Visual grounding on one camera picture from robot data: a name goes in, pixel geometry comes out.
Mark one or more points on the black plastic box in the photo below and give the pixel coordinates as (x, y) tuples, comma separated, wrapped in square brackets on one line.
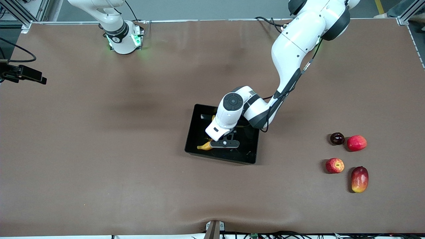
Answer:
[(199, 129)]

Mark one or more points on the yellow banana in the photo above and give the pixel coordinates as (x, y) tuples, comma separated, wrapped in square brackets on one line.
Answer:
[(204, 146)]

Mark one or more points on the red apple with yellow spot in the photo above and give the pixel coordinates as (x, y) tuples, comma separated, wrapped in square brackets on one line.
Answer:
[(334, 165)]

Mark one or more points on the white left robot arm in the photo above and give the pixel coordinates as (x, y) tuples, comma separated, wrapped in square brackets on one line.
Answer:
[(295, 39)]

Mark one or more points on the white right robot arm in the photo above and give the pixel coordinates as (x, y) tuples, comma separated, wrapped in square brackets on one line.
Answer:
[(121, 44)]

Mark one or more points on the brown table cover cloth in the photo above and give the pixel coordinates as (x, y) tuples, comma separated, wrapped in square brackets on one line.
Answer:
[(132, 166)]

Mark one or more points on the dark red plum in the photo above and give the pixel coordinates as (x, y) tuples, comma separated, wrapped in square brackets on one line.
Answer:
[(337, 138)]

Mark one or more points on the red peach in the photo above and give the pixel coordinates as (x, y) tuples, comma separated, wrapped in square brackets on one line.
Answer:
[(357, 143)]

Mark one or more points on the red yellow mango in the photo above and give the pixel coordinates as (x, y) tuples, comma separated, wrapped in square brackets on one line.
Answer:
[(360, 179)]

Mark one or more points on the blue jeans leg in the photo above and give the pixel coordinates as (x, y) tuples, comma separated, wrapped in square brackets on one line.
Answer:
[(398, 11)]

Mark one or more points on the aluminium frame post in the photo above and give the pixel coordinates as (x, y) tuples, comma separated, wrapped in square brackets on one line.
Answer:
[(20, 15), (410, 13)]

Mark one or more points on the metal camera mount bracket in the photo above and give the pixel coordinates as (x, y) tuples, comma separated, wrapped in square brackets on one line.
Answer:
[(214, 230)]

